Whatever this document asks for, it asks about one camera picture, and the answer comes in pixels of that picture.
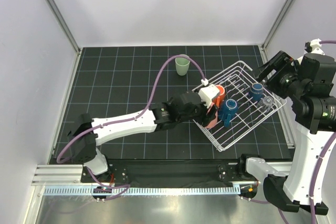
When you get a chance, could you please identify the blue mug cream inside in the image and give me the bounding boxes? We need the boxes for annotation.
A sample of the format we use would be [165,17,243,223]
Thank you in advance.
[218,99,238,127]

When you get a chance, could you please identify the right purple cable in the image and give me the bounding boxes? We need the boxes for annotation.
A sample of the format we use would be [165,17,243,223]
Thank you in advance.
[249,39,336,224]

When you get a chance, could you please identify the dark blue cup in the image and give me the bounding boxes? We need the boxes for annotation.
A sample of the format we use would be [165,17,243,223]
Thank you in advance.
[248,82,264,102]

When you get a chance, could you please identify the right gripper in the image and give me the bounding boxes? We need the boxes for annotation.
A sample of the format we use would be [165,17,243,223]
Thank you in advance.
[251,50,306,99]

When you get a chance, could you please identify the white wire dish rack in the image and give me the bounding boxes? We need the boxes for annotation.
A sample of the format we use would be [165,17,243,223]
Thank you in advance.
[197,61,286,152]

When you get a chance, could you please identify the purple cable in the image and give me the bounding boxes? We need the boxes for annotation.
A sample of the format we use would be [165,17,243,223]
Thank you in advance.
[249,39,336,224]
[56,55,209,200]

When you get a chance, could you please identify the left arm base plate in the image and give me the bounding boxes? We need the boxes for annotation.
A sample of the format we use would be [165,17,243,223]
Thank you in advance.
[80,165,129,185]

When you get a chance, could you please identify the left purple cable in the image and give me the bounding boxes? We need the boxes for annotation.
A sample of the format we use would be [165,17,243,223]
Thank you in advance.
[56,55,209,200]

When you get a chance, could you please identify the slotted cable duct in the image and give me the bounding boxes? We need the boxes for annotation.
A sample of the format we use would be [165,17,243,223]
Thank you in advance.
[43,185,240,196]

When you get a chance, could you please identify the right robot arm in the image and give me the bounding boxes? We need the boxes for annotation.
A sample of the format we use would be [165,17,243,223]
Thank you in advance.
[236,51,335,216]

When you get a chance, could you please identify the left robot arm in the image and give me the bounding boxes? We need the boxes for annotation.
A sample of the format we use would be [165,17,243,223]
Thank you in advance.
[68,89,219,183]

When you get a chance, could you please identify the clear faceted glass cup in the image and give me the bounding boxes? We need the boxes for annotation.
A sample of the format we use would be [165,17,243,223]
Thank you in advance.
[257,96,274,113]

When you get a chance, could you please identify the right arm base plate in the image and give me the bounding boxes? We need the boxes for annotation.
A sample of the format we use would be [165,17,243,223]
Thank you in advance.
[218,163,240,183]

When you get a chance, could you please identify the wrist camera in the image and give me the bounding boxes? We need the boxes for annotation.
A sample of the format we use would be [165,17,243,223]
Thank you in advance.
[198,84,220,108]
[305,39,325,55]

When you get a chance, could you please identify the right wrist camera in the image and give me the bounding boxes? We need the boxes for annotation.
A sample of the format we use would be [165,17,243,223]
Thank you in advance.
[305,39,325,55]

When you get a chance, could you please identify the aluminium rail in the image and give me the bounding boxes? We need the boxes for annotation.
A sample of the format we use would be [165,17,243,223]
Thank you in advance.
[31,165,82,185]

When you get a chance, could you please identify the orange mug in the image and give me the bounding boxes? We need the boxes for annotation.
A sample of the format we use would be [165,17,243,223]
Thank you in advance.
[213,85,225,108]

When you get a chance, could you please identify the black gridded table mat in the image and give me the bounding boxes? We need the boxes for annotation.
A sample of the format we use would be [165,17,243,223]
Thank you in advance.
[48,45,295,161]

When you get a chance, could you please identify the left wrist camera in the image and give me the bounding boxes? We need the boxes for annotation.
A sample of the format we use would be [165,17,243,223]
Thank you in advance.
[198,84,220,108]

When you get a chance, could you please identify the pink cup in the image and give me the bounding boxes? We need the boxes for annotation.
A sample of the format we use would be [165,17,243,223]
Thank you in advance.
[204,112,218,129]

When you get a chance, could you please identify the pale green tumbler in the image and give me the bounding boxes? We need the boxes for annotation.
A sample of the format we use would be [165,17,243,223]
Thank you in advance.
[175,55,190,76]

